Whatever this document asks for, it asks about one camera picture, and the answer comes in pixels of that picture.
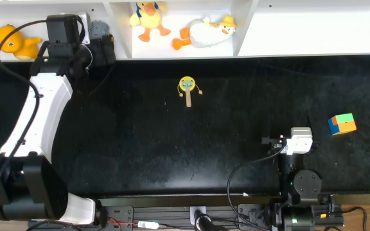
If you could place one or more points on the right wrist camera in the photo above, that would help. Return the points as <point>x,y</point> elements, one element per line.
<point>300,139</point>

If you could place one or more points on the white shelf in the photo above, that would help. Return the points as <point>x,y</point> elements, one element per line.
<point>313,35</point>

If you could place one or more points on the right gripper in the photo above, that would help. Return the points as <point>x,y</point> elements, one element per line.
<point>273,141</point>

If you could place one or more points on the many-coloured puzzle cube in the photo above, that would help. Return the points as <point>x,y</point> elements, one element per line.
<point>342,123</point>

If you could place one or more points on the yellow rattle drum toy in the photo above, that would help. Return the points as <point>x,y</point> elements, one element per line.
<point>187,85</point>

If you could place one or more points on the yellow rubber duck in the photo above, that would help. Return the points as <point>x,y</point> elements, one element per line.
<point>16,43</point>

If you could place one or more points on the grey and yellow toy truck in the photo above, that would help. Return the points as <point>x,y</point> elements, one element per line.
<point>99,29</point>

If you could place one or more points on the white plush duck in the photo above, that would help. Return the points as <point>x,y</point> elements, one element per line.
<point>207,33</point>

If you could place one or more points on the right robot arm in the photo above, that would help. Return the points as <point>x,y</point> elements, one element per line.
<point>300,186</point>

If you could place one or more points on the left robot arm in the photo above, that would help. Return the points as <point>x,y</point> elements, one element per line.
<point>43,109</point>

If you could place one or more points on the yellow plush duck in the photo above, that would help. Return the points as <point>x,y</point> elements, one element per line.
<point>149,17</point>

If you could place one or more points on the mounting rail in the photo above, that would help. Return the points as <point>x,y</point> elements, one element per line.
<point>172,213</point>

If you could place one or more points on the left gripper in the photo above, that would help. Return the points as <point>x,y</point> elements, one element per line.
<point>103,51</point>

